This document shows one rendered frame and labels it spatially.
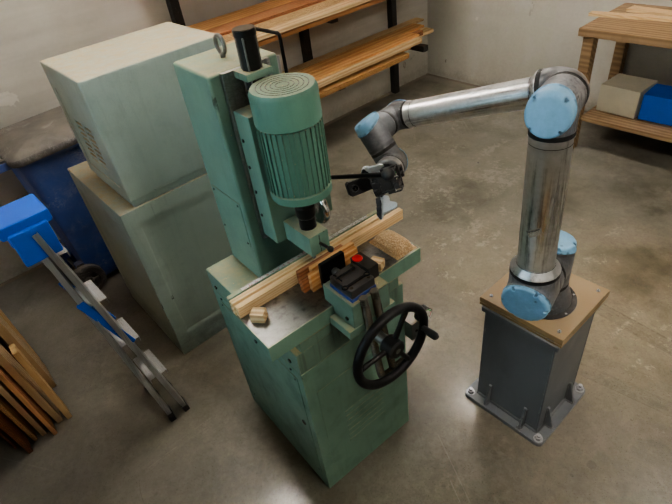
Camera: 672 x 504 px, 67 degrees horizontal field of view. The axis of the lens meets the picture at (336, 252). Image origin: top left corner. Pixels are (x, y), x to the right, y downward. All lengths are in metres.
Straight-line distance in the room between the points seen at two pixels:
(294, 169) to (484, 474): 1.43
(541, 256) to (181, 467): 1.66
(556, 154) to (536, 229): 0.24
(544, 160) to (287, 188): 0.67
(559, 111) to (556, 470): 1.41
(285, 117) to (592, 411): 1.78
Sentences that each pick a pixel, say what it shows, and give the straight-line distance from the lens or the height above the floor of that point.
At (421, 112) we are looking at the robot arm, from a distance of 1.69.
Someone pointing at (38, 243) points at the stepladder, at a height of 1.08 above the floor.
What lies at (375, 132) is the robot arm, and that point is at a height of 1.23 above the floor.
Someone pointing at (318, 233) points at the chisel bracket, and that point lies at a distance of 1.49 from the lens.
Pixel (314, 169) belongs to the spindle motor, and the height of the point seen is 1.30.
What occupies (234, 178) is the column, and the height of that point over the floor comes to 1.22.
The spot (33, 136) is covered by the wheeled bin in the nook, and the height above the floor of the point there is 0.96.
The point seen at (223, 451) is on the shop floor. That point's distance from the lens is 2.37.
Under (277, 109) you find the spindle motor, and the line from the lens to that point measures 1.25.
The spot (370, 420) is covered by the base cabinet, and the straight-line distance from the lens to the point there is 2.05.
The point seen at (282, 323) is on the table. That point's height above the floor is 0.90.
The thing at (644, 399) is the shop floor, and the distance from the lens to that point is 2.56.
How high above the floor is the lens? 1.95
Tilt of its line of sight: 39 degrees down
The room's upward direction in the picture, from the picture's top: 8 degrees counter-clockwise
